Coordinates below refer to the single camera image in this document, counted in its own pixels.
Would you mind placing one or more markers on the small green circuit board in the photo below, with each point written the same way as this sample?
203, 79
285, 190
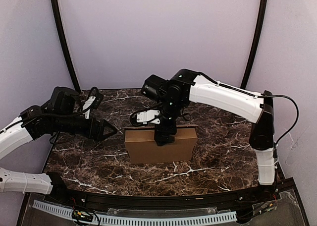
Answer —
82, 216

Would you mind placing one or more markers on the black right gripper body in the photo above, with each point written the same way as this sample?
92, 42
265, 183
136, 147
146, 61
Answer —
164, 139

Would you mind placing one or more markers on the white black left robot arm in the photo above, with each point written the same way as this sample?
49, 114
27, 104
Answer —
29, 126

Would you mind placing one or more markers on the grey slotted cable duct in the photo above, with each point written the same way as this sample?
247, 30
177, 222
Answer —
140, 218

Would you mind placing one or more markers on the black left frame post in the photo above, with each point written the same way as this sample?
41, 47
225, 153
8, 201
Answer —
64, 45

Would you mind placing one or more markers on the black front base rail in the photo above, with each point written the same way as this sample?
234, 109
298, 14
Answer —
245, 201

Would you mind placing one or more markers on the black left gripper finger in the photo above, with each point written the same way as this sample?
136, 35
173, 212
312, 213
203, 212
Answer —
102, 136
106, 124

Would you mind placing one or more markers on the black frame post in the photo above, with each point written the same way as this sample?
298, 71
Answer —
64, 45
255, 43

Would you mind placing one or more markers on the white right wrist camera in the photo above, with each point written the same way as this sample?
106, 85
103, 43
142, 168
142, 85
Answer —
142, 118

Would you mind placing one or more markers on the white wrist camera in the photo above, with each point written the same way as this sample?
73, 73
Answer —
92, 102
142, 118

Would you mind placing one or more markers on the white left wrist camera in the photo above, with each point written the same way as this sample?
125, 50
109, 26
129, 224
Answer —
92, 102

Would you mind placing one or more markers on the black right frame post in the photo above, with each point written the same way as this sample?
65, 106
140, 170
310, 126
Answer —
255, 43

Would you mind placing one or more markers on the brown cardboard box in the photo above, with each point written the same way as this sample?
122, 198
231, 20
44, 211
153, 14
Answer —
142, 148

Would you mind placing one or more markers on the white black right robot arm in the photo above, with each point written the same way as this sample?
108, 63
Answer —
187, 86

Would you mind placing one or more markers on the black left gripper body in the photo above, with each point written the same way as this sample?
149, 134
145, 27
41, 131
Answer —
94, 129

